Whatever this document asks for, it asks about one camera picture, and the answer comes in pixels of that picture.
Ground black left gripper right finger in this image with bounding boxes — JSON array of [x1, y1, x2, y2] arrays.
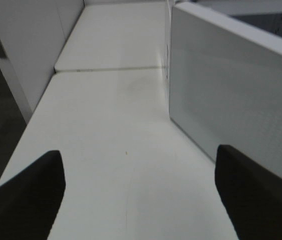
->
[[214, 144, 282, 240]]

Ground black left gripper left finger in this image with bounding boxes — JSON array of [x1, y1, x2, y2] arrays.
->
[[0, 150, 66, 240]]

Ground white microwave oven body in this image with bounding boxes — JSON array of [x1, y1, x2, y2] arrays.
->
[[165, 0, 282, 81]]

